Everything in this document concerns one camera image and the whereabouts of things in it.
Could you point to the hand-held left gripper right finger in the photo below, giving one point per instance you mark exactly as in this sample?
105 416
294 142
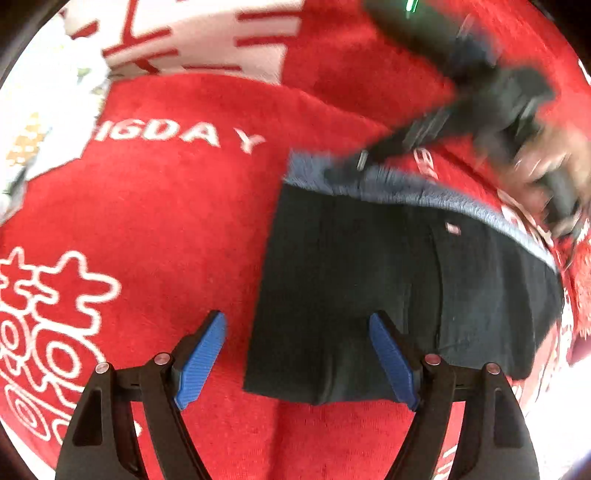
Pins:
392 357

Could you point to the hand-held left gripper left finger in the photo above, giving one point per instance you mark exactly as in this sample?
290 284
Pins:
203 355

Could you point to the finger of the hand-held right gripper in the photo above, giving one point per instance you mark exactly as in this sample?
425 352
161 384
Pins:
392 147

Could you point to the black pants with patterned waistband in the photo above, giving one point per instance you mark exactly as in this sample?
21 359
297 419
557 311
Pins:
346 277

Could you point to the person's right hand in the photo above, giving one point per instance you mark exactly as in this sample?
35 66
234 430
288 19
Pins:
558 147

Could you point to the red printed blanket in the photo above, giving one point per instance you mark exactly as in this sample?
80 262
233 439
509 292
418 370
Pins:
161 207

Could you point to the white floral cloth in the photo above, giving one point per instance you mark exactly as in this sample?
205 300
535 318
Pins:
51 92

